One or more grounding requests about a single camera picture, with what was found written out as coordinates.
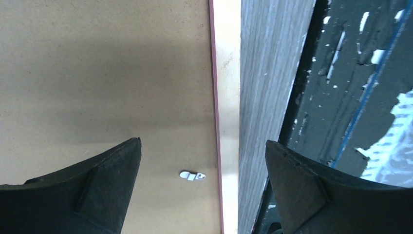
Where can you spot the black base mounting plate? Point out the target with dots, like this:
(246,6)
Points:
(351,107)

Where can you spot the pink picture frame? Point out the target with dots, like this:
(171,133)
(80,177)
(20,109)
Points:
(79,77)

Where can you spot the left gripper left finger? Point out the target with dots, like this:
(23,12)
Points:
(89,197)

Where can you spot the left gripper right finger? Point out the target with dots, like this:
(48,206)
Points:
(313,198)

